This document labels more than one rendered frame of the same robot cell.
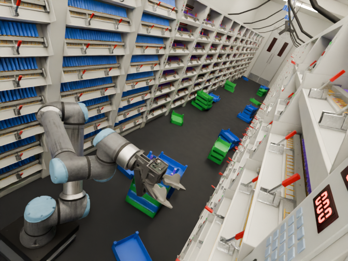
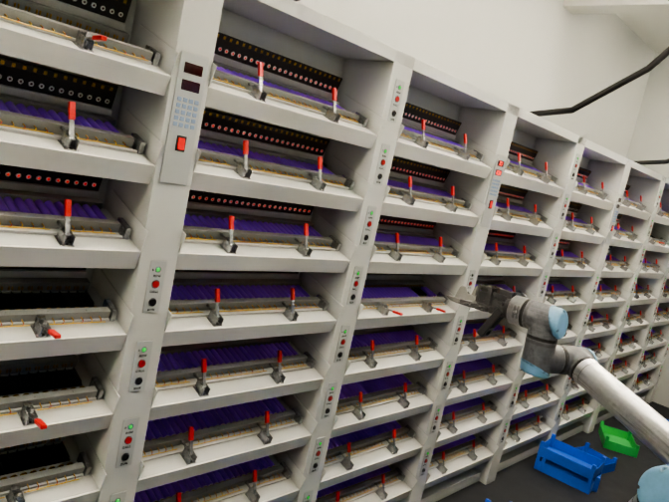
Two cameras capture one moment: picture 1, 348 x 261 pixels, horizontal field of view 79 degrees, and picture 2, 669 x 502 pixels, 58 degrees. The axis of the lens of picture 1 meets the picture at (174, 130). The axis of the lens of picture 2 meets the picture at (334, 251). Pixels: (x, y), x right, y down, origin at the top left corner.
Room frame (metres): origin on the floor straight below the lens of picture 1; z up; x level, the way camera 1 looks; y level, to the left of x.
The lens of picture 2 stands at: (2.55, 0.33, 1.40)
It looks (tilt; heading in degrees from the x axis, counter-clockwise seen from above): 8 degrees down; 204
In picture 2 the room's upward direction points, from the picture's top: 12 degrees clockwise
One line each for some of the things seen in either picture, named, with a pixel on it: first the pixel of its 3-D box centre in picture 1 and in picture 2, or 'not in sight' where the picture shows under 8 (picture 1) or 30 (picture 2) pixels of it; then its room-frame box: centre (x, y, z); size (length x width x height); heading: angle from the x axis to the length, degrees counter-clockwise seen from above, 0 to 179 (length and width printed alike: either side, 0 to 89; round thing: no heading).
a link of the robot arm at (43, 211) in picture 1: (41, 214); not in sight; (0.70, 0.52, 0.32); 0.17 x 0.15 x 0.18; 134
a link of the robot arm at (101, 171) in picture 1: (102, 164); (541, 356); (0.62, 0.21, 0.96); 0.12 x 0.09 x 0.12; 134
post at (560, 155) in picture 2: not in sight; (516, 311); (-0.55, -0.03, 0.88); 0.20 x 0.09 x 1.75; 72
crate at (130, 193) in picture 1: (147, 193); not in sight; (1.35, -0.01, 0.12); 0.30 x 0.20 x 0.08; 79
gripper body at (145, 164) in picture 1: (147, 169); (495, 301); (0.57, 0.03, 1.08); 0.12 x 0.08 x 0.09; 73
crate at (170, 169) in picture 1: (158, 168); not in sight; (1.35, -0.01, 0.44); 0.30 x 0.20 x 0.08; 79
